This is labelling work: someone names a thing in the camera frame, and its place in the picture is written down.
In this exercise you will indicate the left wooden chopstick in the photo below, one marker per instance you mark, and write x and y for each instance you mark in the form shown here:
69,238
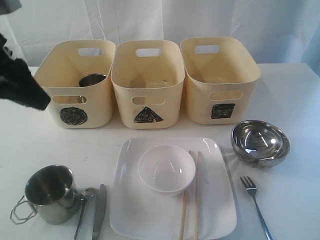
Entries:
183,215

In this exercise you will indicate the stainless steel bowl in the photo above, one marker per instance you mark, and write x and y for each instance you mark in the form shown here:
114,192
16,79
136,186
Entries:
259,143

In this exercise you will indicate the right wooden chopstick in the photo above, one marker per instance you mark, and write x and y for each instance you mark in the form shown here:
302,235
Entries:
197,195

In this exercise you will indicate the steel table knife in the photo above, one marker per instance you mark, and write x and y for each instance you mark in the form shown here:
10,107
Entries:
100,211

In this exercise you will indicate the steel mug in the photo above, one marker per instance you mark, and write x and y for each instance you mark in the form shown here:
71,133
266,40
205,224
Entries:
89,80
51,193

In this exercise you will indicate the cream bin triangle mark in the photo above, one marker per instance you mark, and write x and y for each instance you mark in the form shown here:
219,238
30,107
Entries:
148,79

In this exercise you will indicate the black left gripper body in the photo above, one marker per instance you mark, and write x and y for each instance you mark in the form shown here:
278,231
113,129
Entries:
9,86

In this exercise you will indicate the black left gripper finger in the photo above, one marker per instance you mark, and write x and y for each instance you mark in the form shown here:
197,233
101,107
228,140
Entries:
29,92

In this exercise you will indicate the steel spoon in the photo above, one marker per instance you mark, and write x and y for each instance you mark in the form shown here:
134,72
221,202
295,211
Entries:
84,197

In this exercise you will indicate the steel fork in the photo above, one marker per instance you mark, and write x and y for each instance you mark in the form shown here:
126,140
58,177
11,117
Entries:
252,190

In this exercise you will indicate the small white bowl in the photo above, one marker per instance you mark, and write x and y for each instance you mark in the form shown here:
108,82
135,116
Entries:
167,169

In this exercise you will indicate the wooden chopstick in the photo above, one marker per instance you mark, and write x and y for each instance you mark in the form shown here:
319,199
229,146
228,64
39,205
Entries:
183,215
197,195

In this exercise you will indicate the white backdrop curtain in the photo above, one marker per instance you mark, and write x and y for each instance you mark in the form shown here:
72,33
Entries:
273,31

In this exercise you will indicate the steel mug front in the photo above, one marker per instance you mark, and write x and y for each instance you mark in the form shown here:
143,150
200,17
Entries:
51,193

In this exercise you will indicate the cream bin square mark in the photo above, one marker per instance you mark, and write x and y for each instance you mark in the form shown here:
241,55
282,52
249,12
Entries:
220,78

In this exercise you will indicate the cream bin circle mark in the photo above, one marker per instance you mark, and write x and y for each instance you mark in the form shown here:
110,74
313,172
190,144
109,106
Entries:
59,74

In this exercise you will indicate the white square plate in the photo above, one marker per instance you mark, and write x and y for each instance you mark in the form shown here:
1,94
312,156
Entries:
139,213

